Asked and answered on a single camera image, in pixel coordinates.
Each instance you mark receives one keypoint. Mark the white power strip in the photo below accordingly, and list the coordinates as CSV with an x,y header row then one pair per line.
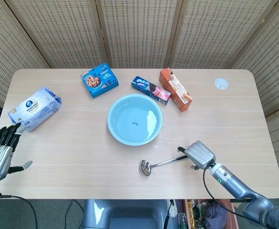
x,y
172,210

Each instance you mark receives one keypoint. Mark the light blue bowl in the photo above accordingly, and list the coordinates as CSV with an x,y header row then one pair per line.
x,y
134,119

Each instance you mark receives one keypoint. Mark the metal ladle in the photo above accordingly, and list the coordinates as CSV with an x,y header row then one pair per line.
x,y
151,165

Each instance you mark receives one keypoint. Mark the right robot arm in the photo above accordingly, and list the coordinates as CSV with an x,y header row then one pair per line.
x,y
246,193

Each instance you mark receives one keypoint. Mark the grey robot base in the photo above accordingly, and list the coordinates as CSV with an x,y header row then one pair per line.
x,y
125,214

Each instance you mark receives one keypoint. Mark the white blue biscuit pack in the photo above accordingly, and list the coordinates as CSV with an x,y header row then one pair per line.
x,y
35,108

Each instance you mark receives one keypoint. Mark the blue pink Oreo box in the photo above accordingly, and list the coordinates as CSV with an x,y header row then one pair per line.
x,y
151,90

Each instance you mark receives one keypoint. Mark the woven folding screen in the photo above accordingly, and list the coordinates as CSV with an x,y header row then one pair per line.
x,y
139,33

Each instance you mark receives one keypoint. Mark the orange snack box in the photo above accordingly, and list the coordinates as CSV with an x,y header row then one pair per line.
x,y
176,89

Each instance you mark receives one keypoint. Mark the purple cloth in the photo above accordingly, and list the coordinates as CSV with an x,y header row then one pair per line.
x,y
216,213

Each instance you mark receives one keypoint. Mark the red brown storage box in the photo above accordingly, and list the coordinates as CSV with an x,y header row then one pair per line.
x,y
234,218

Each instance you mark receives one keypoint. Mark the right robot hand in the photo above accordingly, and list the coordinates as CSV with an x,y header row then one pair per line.
x,y
199,154

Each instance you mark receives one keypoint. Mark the blue chocolate cookie box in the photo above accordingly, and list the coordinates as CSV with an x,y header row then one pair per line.
x,y
98,80

